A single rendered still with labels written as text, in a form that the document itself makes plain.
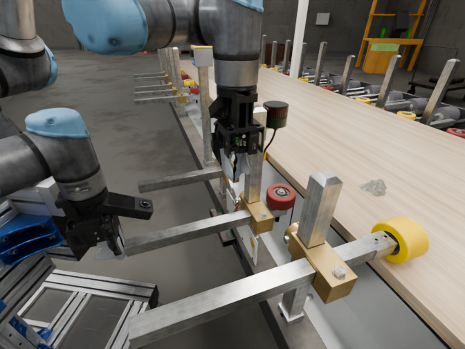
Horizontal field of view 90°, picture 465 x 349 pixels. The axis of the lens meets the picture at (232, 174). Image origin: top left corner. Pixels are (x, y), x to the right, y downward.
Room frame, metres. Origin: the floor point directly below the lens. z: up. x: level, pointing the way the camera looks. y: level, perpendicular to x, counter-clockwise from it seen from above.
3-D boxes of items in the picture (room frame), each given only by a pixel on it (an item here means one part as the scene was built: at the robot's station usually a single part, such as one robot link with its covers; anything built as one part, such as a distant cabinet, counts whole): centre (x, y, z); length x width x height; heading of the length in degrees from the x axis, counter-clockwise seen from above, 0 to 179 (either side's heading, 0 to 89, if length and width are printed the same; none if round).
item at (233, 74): (0.43, -0.01, 1.23); 0.08 x 0.08 x 0.05
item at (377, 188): (0.53, -0.41, 0.91); 0.09 x 0.07 x 0.02; 120
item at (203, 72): (1.01, 0.12, 0.92); 0.05 x 0.05 x 0.45; 20
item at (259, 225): (0.50, -0.07, 0.84); 0.14 x 0.06 x 0.05; 20
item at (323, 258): (0.27, -0.15, 0.94); 0.14 x 0.06 x 0.05; 20
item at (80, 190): (0.36, 0.28, 1.05); 0.08 x 0.08 x 0.05
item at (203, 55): (1.00, 0.12, 1.18); 0.07 x 0.07 x 0.08; 20
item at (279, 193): (0.51, -0.13, 0.85); 0.08 x 0.08 x 0.11
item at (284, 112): (0.54, -0.10, 1.13); 0.06 x 0.06 x 0.02
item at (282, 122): (0.54, -0.10, 1.10); 0.06 x 0.06 x 0.02
